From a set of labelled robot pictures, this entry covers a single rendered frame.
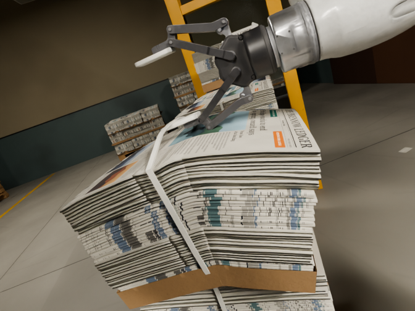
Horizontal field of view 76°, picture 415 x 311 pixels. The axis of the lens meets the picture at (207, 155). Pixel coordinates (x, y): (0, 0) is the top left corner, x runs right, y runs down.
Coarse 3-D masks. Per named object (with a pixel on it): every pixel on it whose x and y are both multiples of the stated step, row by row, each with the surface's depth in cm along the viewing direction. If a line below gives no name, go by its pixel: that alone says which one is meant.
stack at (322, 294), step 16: (320, 256) 47; (320, 272) 43; (224, 288) 48; (240, 288) 47; (320, 288) 44; (160, 304) 53; (176, 304) 52; (192, 304) 51; (208, 304) 50; (224, 304) 49; (240, 304) 49; (256, 304) 48; (272, 304) 47; (288, 304) 47; (304, 304) 46; (320, 304) 45
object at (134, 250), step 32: (128, 160) 54; (96, 192) 40; (128, 192) 39; (96, 224) 43; (128, 224) 42; (160, 224) 41; (96, 256) 45; (128, 256) 43; (160, 256) 42; (128, 288) 47
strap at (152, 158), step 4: (172, 120) 50; (176, 120) 50; (168, 124) 47; (164, 128) 45; (160, 132) 44; (164, 132) 44; (160, 136) 43; (156, 140) 42; (160, 140) 42; (156, 144) 41; (156, 148) 40; (152, 152) 40; (156, 152) 39; (152, 156) 39; (152, 160) 38; (148, 164) 37; (152, 164) 37; (148, 168) 37; (152, 168) 37
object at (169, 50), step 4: (168, 48) 43; (172, 48) 44; (160, 52) 44; (164, 52) 43; (168, 52) 43; (172, 52) 45; (152, 56) 44; (156, 56) 44; (160, 56) 44; (164, 56) 46; (140, 60) 45; (144, 60) 44; (148, 60) 44; (152, 60) 45; (136, 64) 45; (140, 64) 45; (144, 64) 45
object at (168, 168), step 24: (168, 144) 49; (144, 168) 39; (168, 168) 37; (144, 192) 39; (168, 192) 38; (192, 192) 37; (168, 216) 40; (192, 216) 39; (192, 240) 40; (192, 264) 42
